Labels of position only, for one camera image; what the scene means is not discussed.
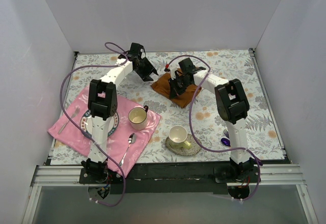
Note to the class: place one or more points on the pink floral placemat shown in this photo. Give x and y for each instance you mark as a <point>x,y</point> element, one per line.
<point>117,143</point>

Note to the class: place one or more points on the woven round saucer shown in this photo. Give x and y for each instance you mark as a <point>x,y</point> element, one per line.
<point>182,151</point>

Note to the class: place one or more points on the pale green teacup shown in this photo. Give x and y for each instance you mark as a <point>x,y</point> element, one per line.
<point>178,138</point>

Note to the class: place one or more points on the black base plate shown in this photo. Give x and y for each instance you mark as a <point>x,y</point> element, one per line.
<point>169,178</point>

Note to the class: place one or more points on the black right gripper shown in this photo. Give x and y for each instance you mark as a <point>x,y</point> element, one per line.
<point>179,84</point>

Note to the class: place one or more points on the orange-brown cloth napkin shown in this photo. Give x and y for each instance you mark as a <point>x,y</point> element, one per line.
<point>162,87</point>

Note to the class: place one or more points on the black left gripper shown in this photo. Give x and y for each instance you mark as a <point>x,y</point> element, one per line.
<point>142,68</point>

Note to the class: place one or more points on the silver spoon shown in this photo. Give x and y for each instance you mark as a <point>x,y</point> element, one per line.
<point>131,140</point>

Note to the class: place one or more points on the purple fork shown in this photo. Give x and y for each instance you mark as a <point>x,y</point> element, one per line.
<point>226,133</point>

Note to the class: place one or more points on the cream mug black handle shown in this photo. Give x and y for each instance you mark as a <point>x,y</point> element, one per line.
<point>138,117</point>

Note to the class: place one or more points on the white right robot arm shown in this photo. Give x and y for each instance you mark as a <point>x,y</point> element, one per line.
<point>232,105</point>

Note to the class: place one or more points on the purple spoon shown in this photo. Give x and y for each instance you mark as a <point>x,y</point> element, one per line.
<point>226,142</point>

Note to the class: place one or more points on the white plate green rim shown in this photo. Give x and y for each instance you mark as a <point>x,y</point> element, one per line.
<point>86,123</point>

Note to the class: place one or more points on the silver fork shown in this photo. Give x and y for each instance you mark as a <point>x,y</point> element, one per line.
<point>77,109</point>

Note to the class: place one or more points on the floral patterned tablecloth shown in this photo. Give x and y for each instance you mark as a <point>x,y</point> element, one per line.
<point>202,118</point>

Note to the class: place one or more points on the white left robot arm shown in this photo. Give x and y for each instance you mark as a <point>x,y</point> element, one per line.
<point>103,104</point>

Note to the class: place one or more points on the aluminium frame rail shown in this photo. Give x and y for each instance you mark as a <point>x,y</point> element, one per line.
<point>170,193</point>

